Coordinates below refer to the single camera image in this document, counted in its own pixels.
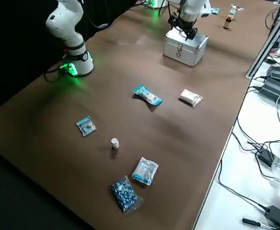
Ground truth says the black handled screwdriver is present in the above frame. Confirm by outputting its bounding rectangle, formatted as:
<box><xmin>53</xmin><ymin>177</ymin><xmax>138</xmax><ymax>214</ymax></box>
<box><xmin>242</xmin><ymin>217</ymin><xmax>278</xmax><ymax>230</ymax></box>

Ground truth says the white gauze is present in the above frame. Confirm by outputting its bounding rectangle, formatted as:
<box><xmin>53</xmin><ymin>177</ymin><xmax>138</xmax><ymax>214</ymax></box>
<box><xmin>179</xmin><ymin>88</ymin><xmax>204</xmax><ymax>108</ymax></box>

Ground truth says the small teal printed packet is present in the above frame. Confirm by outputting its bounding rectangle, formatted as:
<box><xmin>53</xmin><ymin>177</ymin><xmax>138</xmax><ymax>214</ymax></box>
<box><xmin>75</xmin><ymin>115</ymin><xmax>98</xmax><ymax>137</ymax></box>

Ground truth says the silver aluminium medicine case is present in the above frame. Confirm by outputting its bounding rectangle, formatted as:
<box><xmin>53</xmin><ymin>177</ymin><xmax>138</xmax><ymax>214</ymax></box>
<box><xmin>162</xmin><ymin>28</ymin><xmax>209</xmax><ymax>68</ymax></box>

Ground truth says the brown glass bottle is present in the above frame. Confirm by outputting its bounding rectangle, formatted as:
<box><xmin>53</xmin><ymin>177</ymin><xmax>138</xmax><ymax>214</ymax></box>
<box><xmin>223</xmin><ymin>14</ymin><xmax>233</xmax><ymax>30</ymax></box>

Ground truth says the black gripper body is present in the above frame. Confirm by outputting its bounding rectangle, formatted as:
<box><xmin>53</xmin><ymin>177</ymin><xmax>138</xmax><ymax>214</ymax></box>
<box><xmin>175</xmin><ymin>16</ymin><xmax>196</xmax><ymax>32</ymax></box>

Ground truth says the dark grey power supply box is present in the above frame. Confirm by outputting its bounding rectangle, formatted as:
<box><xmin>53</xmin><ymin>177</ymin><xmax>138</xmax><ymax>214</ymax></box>
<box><xmin>259</xmin><ymin>76</ymin><xmax>280</xmax><ymax>108</ymax></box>
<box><xmin>266</xmin><ymin>64</ymin><xmax>280</xmax><ymax>83</ymax></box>

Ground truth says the black arm cable with tag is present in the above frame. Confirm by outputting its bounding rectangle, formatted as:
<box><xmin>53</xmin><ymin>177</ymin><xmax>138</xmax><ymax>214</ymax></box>
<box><xmin>81</xmin><ymin>0</ymin><xmax>109</xmax><ymax>29</ymax></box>

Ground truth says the black power adapter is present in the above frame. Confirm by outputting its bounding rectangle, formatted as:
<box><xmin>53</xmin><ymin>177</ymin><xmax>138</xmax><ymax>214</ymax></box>
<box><xmin>264</xmin><ymin>205</ymin><xmax>280</xmax><ymax>230</ymax></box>
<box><xmin>256</xmin><ymin>148</ymin><xmax>276</xmax><ymax>170</ymax></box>

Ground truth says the aluminium profile post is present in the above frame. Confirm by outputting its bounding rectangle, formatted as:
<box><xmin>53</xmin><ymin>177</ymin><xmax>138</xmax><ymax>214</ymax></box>
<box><xmin>244</xmin><ymin>2</ymin><xmax>280</xmax><ymax>79</ymax></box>

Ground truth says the long black cable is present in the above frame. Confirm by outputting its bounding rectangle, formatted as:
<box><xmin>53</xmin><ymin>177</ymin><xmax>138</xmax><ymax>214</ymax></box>
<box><xmin>217</xmin><ymin>159</ymin><xmax>269</xmax><ymax>211</ymax></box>

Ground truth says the white packet blue print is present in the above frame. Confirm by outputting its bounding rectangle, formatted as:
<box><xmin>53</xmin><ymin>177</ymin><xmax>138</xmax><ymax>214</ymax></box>
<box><xmin>132</xmin><ymin>157</ymin><xmax>159</xmax><ymax>186</ymax></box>

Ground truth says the black adapter cable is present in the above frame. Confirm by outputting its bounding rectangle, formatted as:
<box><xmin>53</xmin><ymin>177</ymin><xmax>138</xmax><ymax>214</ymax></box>
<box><xmin>232</xmin><ymin>131</ymin><xmax>260</xmax><ymax>154</ymax></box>

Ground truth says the cotton swab pack blue print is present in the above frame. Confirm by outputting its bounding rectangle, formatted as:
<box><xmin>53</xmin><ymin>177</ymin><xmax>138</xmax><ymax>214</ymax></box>
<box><xmin>132</xmin><ymin>84</ymin><xmax>164</xmax><ymax>106</ymax></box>

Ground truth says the black cable at arm foot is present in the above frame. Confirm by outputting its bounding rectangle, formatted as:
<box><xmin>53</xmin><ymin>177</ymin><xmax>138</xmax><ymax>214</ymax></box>
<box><xmin>43</xmin><ymin>64</ymin><xmax>66</xmax><ymax>83</ymax></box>

